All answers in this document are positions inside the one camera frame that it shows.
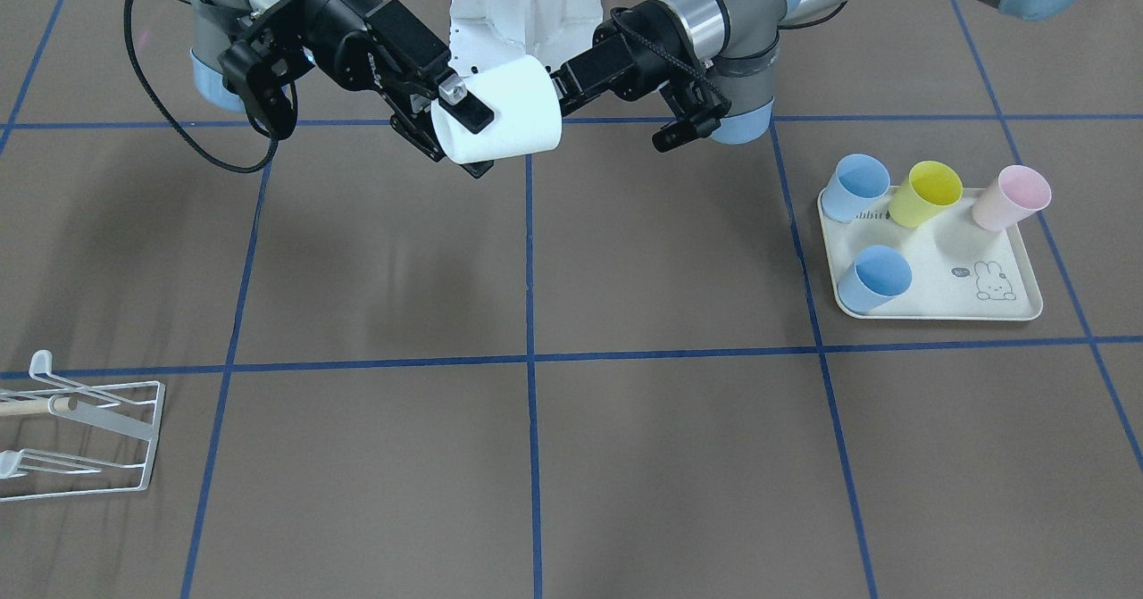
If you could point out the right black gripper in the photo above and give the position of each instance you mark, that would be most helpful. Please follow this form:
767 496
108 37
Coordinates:
342 29

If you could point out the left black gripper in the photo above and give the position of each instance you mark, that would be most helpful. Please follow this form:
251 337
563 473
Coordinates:
625 49

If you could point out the pale green plastic cup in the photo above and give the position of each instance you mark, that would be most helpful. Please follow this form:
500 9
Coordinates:
526 114

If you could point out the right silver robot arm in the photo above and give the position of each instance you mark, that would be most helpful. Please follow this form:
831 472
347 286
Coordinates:
219 23

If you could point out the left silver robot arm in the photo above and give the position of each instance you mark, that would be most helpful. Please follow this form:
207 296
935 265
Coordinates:
712 61

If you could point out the blue cup far corner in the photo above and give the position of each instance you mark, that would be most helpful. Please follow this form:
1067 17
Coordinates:
856 183

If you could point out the blue cup near base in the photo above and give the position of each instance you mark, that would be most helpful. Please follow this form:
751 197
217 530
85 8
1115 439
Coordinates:
877 276

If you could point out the yellow plastic cup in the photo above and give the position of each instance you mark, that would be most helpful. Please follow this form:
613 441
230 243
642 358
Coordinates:
930 188

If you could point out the pink plastic cup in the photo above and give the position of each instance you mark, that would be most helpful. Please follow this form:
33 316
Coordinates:
1017 193

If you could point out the cream plastic tray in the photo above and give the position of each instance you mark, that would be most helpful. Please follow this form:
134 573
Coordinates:
959 270

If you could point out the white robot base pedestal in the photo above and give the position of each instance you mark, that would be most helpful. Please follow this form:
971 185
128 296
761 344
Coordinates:
483 34

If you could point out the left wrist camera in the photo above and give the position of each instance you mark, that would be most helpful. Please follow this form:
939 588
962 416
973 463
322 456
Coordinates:
696 114

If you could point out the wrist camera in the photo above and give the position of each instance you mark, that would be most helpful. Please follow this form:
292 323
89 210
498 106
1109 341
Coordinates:
696 114
248 71

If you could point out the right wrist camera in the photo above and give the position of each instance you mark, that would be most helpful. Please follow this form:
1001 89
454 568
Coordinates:
248 71

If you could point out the white wire cup rack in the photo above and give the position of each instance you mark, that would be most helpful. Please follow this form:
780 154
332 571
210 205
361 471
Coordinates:
65 438

